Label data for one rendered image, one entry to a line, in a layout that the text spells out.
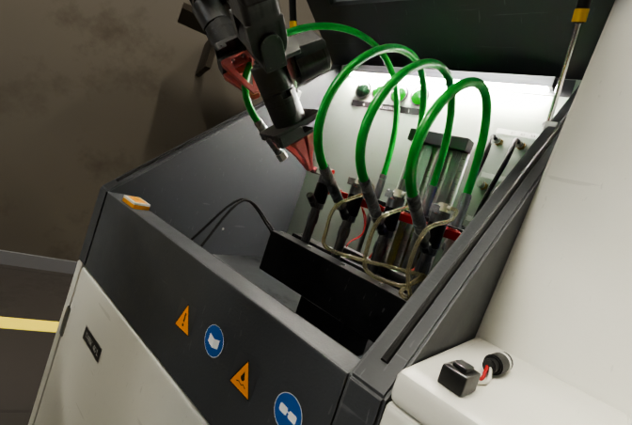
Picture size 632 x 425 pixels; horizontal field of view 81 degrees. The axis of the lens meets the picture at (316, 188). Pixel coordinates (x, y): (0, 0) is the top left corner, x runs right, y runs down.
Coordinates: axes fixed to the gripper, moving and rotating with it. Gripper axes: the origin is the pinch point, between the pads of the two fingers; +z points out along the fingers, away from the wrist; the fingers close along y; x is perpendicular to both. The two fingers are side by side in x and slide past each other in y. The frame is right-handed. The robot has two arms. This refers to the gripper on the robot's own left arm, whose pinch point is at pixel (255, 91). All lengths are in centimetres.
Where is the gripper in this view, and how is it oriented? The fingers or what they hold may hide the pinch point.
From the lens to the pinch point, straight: 74.4
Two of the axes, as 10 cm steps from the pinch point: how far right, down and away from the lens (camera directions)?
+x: -8.6, 4.7, -2.1
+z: 4.9, 8.7, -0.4
